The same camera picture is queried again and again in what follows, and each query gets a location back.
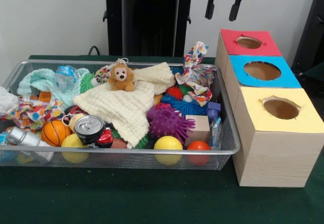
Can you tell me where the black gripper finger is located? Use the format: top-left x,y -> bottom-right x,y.
205,0 -> 219,20
228,0 -> 246,22

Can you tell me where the silver mesh bin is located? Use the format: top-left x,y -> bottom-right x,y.
0,59 -> 241,171

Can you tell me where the red ball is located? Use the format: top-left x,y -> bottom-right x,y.
186,140 -> 212,166

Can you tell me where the mint green cloth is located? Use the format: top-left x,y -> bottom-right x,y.
17,68 -> 91,110

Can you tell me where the brown monkey plush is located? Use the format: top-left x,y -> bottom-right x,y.
107,61 -> 135,92

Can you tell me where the cream waffle cloth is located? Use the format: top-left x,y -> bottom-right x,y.
72,62 -> 177,148

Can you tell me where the cloth with coloured dots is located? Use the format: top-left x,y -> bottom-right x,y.
0,97 -> 65,131

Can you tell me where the purple spiky ball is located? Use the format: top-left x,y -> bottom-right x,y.
146,106 -> 196,140

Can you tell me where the yellow ball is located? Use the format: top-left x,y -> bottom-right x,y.
153,135 -> 183,166

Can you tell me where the black soda can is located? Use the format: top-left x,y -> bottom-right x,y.
74,115 -> 105,145

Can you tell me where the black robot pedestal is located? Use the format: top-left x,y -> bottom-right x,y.
97,0 -> 205,57

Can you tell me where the orange toy basketball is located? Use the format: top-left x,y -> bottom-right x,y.
41,120 -> 72,147

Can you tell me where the clear plastic bottle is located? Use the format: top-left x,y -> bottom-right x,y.
54,65 -> 78,93

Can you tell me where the wooden box with three holes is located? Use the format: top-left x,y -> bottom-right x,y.
214,28 -> 324,188

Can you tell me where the white cloth with confetti print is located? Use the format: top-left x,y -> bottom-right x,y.
174,41 -> 218,107

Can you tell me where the dark green table cloth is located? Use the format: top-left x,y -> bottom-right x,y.
0,54 -> 324,224

